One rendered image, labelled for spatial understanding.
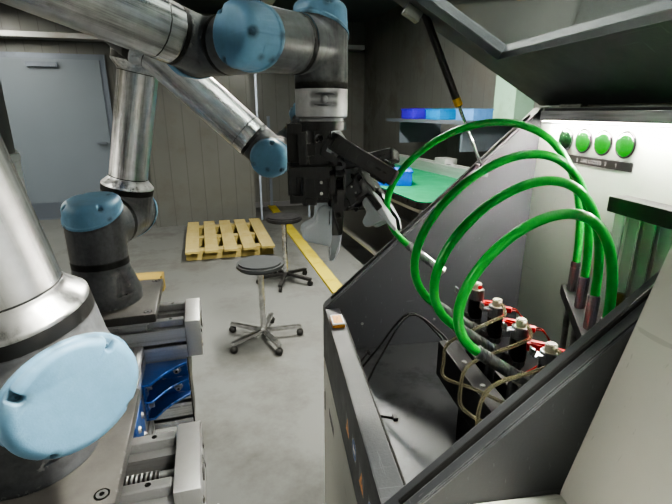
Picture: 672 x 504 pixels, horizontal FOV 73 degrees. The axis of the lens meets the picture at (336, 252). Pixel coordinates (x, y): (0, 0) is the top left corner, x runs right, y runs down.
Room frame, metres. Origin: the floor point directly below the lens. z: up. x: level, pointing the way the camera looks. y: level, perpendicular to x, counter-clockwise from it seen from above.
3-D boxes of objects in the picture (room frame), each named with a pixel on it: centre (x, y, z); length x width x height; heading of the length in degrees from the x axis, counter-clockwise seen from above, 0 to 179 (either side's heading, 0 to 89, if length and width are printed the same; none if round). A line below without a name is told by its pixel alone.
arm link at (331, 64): (0.68, 0.02, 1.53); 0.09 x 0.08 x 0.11; 141
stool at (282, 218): (3.74, 0.42, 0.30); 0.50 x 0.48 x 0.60; 157
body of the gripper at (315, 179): (0.68, 0.03, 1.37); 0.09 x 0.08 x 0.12; 98
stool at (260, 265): (2.70, 0.46, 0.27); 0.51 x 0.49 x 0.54; 14
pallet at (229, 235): (4.99, 1.24, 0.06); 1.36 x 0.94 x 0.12; 14
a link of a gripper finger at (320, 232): (0.67, 0.02, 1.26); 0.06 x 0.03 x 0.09; 98
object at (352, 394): (0.78, -0.04, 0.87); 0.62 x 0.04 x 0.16; 8
